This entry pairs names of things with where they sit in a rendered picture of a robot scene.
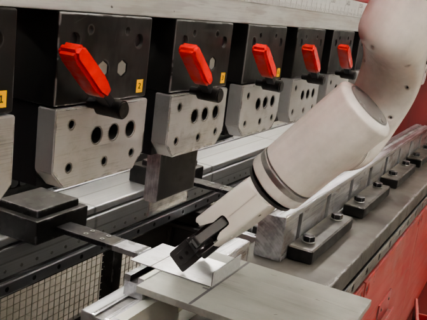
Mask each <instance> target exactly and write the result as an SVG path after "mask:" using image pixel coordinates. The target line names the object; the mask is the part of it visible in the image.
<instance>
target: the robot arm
mask: <svg viewBox="0 0 427 320"><path fill-rule="evenodd" d="M358 34H359V36H360V40H361V42H362V44H363V60H362V65H361V67H360V71H359V73H358V77H357V79H356V81H355V83H354V84H352V83H350V82H346V81H345V82H341V83H340V84H339V85H338V86H336V87H335V88H334V89H333V90H332V91H331V92H330V93H329V94H328V95H326V96H325V97H324V98H323V99H321V100H320V101H319V102H318V103H317V104H316V105H315V106H314V107H313V108H312V109H310V110H309V111H308V112H307V113H305V115H303V116H302V117H301V118H300V119H299V120H298V121H297V122H295V123H294V124H293V125H292V126H291V127H290V128H289V129H288V130H287V131H285V132H284V133H283V134H282V135H280V136H279V137H278V138H277V139H276V140H275V141H274V142H273V143H272V144H271V145H269V146H268V147H267V148H266V149H264V150H263V151H262V152H261V153H260V154H259V155H258V156H257V157H256V158H255V159H254V161H253V165H251V167H250V176H249V177H248V178H246V179H245V180H244V181H242V182H241V183H239V184H238V185H237V186H236V187H234V188H233V189H231V190H230V191H229V192H228V193H227V194H225V195H224V196H223V197H221V198H220V199H219V200H218V201H217V202H215V203H214V204H213V205H211V207H209V208H208V209H207V210H205V211H204V212H203V213H202V214H200V215H199V216H198V217H197V218H196V223H198V224H199V225H205V226H203V227H202V228H201V229H200V230H198V231H197V232H196V233H194V234H193V235H192V236H191V237H188V238H187V239H186V240H184V241H183V242H182V243H181V244H179V245H178V246H177V247H176V248H175V249H174V250H173V251H171V252H170V256H171V258H172V259H173V261H174V262H175V263H176V265H177V266H178V268H179V269H180V270H181V271H182V272H184V271H185V270H187V269H188V268H190V266H192V265H193V264H194V263H196V262H197V261H198V260H199V259H200V258H201V257H202V258H204V259H206V258H207V257H209V256H210V255H211V254H212V253H213V252H215V251H216V250H217V249H218V248H220V247H221V246H222V245H223V244H224V243H226V242H228V241H230V240H232V239H234V238H235V237H237V236H239V235H240V234H242V233H244V232H245V231H247V230H248V229H250V228H251V227H253V226H254V225H255V224H257V223H258V222H260V221H261V220H262V219H263V218H265V217H266V216H268V215H269V214H270V213H271V212H272V211H274V210H275V209H278V210H281V211H288V210H290V209H296V208H298V207H299V206H300V205H302V204H303V203H304V202H306V201H307V200H308V199H309V198H311V197H312V196H313V195H315V194H316V193H317V192H318V191H319V190H321V189H322V188H324V186H326V185H327V184H328V183H330V182H331V181H332V180H333V179H334V178H336V177H337V176H339V175H340V174H341V173H343V172H345V171H353V170H358V169H360V168H363V167H364V166H366V165H368V164H369V163H370V162H371V161H372V160H373V159H374V158H375V157H376V156H377V155H378V154H379V153H380V152H381V151H382V149H383V148H384V146H385V145H386V144H387V143H388V141H389V140H390V138H391V137H392V135H393V134H394V132H395V131H396V130H397V128H398V127H399V125H400V124H401V122H402V121H403V119H404V117H405V116H406V115H407V113H408V111H409V109H410V108H411V106H412V104H413V103H414V100H415V99H416V97H417V94H418V92H419V89H420V87H421V83H422V81H423V77H424V72H425V68H426V61H427V0H369V2H368V4H367V5H366V7H365V9H364V11H363V13H362V16H361V19H360V22H359V25H358Z"/></svg>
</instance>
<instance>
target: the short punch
mask: <svg viewBox="0 0 427 320"><path fill-rule="evenodd" d="M197 153H198V150H195V151H192V152H188V153H185V154H181V155H179V156H175V157H169V156H164V155H161V154H153V155H147V167H146V179H145V186H144V200H145V201H149V206H148V213H147V216H150V215H153V214H155V213H157V212H160V211H163V210H165V209H167V208H169V207H172V206H175V205H176V204H179V203H182V202H184V201H186V198H187V190H189V189H192V188H193V186H194V176H195V170H196V160H197Z"/></svg>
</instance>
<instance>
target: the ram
mask: <svg viewBox="0 0 427 320"><path fill-rule="evenodd" d="M0 6H4V7H13V8H30V9H40V10H58V11H76V12H85V13H103V14H113V15H130V16H140V17H158V18H175V19H184V20H202V21H212V22H229V23H247V24H257V25H275V26H284V27H302V28H312V29H329V30H346V31H357V32H358V25H359V22H360V19H361V18H360V17H351V16H346V15H337V14H332V13H324V12H319V11H310V10H302V9H297V8H288V7H283V6H275V5H270V4H261V3H253V2H248V1H239V0H0Z"/></svg>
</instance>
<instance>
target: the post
mask: <svg viewBox="0 0 427 320"><path fill-rule="evenodd" d="M102 255H104V256H103V257H102V262H103V263H102V268H101V269H102V270H101V275H100V276H102V277H100V289H101V290H100V291H99V296H101V297H99V298H98V299H99V300H100V299H101V298H103V297H105V296H107V295H108V294H110V293H112V292H114V291H116V290H118V288H119V280H120V274H121V261H122V253H118V252H116V251H113V250H108V251H105V252H103V254H102Z"/></svg>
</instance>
